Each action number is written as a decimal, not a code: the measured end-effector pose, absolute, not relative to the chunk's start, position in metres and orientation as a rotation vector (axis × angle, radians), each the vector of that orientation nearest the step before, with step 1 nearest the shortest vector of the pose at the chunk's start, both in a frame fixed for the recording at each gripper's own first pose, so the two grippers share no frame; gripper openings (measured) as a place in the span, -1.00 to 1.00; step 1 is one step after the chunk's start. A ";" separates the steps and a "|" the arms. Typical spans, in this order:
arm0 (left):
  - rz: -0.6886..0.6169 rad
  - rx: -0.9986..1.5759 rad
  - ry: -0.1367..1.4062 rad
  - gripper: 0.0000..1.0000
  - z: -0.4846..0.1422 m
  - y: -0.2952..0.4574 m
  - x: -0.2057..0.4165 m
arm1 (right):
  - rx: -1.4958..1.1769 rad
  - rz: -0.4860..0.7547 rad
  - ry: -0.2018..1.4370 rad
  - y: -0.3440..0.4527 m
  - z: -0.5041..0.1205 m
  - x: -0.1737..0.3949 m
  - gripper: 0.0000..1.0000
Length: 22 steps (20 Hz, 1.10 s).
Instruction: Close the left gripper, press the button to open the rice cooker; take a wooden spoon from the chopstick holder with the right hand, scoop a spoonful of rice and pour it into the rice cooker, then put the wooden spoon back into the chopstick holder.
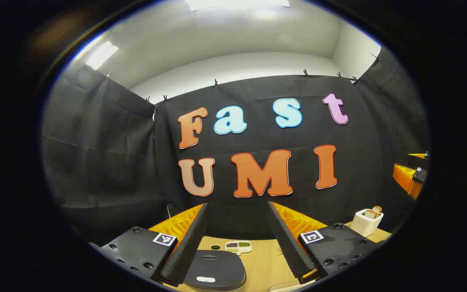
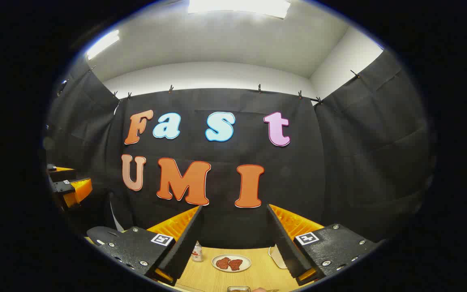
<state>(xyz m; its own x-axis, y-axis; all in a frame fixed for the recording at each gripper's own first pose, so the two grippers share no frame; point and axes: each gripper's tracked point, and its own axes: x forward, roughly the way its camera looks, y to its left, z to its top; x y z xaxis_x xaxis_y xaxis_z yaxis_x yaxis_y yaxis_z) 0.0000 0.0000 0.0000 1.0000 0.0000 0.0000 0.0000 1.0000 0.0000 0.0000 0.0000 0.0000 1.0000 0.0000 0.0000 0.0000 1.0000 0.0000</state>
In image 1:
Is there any white toaster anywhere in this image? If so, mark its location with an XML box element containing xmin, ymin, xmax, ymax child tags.
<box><xmin>350</xmin><ymin>208</ymin><xmax>384</xmax><ymax>238</ymax></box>

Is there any ceiling light panel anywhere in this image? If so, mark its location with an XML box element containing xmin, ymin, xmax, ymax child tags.
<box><xmin>86</xmin><ymin>41</ymin><xmax>119</xmax><ymax>70</ymax></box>
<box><xmin>185</xmin><ymin>0</ymin><xmax>291</xmax><ymax>11</ymax></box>

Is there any dark grey rice cooker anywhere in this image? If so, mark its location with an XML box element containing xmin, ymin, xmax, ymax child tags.
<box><xmin>183</xmin><ymin>249</ymin><xmax>247</xmax><ymax>291</ymax></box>

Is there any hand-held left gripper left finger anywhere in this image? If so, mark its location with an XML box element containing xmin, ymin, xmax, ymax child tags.
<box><xmin>89</xmin><ymin>203</ymin><xmax>210</xmax><ymax>288</ymax></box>

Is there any black backdrop cloth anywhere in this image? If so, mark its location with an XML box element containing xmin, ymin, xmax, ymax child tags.
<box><xmin>42</xmin><ymin>47</ymin><xmax>428</xmax><ymax>248</ymax></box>

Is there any row of backdrop clips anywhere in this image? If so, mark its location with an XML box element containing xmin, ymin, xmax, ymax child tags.
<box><xmin>105</xmin><ymin>53</ymin><xmax>381</xmax><ymax>104</ymax></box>

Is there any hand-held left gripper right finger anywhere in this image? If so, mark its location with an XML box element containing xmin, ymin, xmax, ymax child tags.
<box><xmin>268</xmin><ymin>201</ymin><xmax>386</xmax><ymax>284</ymax></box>

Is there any white divided grain dish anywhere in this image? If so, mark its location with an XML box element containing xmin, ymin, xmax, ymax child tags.
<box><xmin>225</xmin><ymin>240</ymin><xmax>253</xmax><ymax>255</ymax></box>

